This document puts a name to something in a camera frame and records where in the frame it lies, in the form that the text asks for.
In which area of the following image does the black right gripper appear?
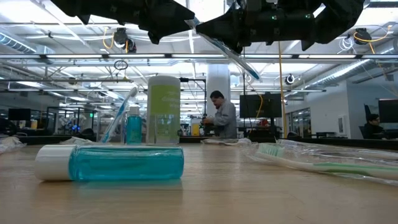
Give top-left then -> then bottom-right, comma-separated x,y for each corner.
195,0 -> 315,54

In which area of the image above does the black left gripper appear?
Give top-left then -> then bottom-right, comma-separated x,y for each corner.
74,0 -> 195,45

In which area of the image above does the blue toothbrush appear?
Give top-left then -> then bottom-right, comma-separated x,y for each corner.
185,17 -> 261,81
99,86 -> 139,144

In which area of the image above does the teal mouthwash bottle white cap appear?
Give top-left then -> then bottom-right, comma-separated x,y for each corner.
126,105 -> 143,146
34,144 -> 185,182

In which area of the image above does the long ceiling light strip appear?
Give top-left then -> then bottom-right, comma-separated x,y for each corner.
0,52 -> 398,60

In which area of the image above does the white building column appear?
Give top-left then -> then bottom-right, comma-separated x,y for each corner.
206,63 -> 231,138

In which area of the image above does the green wipes canister white lid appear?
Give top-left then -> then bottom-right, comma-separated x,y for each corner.
146,75 -> 182,146

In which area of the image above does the large black monitor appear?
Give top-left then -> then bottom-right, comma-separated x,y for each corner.
239,93 -> 283,119

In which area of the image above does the person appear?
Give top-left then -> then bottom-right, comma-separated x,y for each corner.
201,90 -> 239,139
362,113 -> 389,140

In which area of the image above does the silver ventilation duct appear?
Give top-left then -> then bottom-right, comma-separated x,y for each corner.
0,30 -> 38,55
306,37 -> 398,91

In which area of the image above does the framed wall notice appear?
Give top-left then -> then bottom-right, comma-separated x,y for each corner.
338,115 -> 348,135

